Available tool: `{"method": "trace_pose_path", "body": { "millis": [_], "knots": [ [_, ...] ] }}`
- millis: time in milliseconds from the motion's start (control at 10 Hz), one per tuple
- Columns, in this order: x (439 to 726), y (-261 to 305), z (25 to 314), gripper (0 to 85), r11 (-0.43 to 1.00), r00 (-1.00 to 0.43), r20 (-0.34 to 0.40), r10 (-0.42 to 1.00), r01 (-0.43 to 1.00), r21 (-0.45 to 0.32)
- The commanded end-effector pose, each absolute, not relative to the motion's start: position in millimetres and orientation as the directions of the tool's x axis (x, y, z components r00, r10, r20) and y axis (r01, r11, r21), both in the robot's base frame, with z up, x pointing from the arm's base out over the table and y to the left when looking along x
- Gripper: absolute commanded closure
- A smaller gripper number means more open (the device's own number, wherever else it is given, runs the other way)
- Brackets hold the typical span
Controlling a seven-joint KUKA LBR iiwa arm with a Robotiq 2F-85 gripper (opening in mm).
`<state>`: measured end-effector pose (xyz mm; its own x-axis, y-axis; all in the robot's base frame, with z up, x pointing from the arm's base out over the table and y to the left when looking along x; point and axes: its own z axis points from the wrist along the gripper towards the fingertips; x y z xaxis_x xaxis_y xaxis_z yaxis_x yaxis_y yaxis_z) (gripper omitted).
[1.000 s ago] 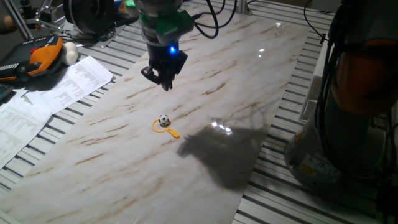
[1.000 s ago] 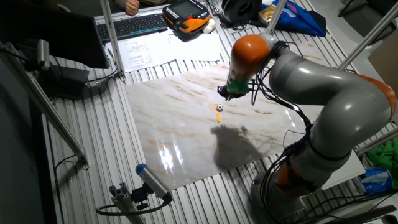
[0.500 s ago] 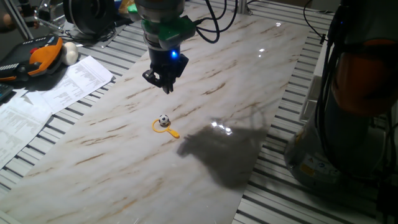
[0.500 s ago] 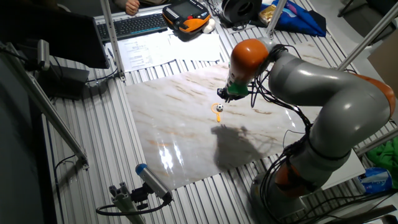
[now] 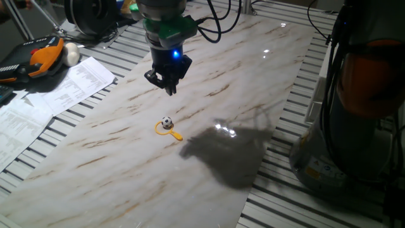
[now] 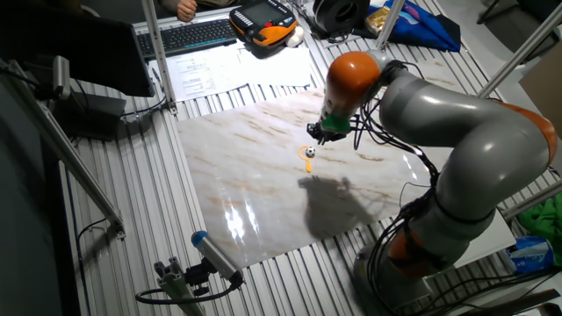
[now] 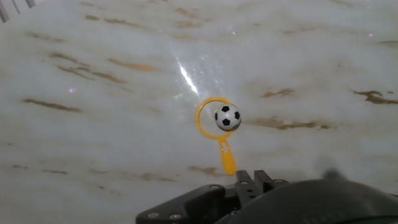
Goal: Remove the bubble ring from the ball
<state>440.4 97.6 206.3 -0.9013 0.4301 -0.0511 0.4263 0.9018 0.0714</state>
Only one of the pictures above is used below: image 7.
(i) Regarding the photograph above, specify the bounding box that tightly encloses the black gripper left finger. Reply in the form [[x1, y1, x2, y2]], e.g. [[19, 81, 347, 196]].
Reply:
[[136, 170, 259, 224]]

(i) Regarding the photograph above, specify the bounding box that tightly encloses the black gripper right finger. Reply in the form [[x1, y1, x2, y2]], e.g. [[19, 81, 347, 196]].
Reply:
[[254, 170, 289, 194]]

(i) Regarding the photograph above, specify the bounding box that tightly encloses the small black white soccer ball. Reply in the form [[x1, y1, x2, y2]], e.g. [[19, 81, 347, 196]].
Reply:
[[213, 103, 242, 132]]

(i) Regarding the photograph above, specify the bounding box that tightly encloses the marble pattern board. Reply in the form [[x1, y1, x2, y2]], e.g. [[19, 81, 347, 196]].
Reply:
[[0, 0, 398, 224]]

